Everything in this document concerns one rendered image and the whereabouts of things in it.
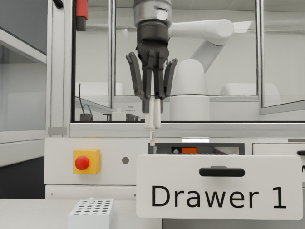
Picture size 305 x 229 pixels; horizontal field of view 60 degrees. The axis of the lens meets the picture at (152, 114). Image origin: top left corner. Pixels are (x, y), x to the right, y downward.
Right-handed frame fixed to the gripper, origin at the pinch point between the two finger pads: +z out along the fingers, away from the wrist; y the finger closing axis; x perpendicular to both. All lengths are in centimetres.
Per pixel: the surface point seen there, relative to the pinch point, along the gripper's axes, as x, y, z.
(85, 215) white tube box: 1.2, -15.2, 21.1
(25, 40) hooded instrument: 92, -23, -40
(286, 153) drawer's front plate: -4.5, 42.1, 10.8
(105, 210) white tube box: 3.3, -10.2, 21.5
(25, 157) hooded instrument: 95, -21, 19
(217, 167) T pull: -20.4, 1.1, 9.7
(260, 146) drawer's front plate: -0.7, 35.9, 8.9
